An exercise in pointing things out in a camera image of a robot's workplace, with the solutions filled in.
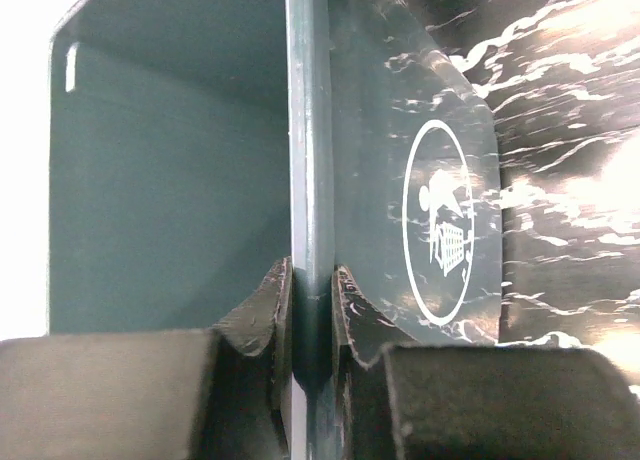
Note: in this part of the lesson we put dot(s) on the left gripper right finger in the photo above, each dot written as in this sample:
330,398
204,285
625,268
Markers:
399,399

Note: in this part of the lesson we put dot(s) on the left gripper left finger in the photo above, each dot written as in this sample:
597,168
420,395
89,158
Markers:
215,393

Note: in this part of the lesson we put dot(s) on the dark green trash bin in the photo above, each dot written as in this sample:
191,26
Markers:
196,142

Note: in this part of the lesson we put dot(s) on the black marble pattern mat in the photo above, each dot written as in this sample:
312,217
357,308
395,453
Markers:
561,78

